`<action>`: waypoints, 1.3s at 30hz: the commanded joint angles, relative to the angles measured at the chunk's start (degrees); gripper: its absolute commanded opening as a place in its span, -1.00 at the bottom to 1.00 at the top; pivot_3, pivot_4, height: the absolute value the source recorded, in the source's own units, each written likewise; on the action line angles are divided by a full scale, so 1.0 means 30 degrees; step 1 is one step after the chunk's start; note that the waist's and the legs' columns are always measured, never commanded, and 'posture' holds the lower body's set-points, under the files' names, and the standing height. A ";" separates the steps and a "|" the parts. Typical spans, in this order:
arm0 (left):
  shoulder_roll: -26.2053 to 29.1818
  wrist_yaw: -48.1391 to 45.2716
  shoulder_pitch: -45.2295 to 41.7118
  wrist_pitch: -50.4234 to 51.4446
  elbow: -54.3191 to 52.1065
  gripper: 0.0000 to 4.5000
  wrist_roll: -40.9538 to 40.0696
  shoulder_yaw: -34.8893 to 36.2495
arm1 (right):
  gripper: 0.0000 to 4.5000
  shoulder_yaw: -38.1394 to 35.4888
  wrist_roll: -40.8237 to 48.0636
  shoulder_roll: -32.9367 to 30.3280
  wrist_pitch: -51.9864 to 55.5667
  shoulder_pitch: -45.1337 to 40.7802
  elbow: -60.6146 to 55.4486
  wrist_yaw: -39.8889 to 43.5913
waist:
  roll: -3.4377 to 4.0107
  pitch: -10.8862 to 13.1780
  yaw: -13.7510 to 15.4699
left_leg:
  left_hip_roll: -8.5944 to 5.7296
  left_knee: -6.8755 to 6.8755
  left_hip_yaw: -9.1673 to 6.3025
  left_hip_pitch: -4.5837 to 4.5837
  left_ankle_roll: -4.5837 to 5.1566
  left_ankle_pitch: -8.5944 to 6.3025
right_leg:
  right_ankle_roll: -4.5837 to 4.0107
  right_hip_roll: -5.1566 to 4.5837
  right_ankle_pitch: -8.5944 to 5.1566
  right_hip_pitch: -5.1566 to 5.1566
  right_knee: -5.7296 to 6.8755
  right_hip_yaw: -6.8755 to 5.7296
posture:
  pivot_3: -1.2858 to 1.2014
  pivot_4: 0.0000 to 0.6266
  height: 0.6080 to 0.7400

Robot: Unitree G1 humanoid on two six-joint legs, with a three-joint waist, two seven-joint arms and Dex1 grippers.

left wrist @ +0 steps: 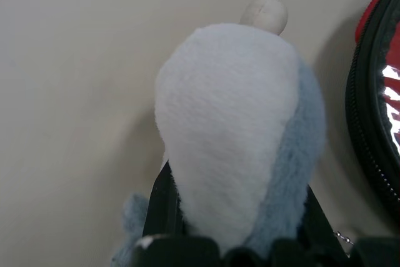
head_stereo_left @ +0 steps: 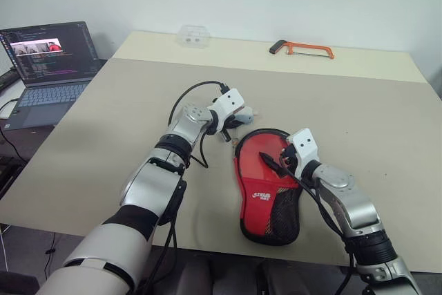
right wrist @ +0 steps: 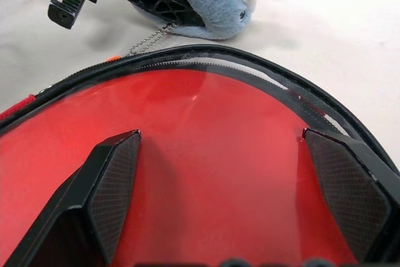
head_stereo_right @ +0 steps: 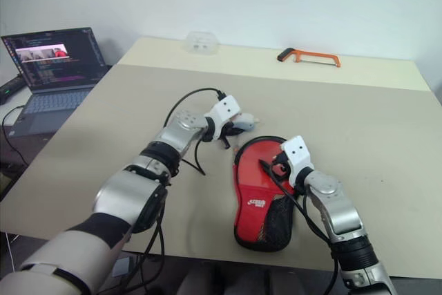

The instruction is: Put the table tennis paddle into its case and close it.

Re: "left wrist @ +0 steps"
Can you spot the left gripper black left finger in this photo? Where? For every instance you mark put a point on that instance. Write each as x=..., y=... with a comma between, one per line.
x=162, y=210

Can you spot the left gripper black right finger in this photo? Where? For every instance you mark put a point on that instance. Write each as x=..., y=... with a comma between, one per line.
x=317, y=226

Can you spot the blue and white plush toy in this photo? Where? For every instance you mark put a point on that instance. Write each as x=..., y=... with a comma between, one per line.
x=225, y=107

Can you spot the black zippered case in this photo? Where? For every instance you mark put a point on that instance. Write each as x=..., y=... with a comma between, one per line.
x=365, y=123

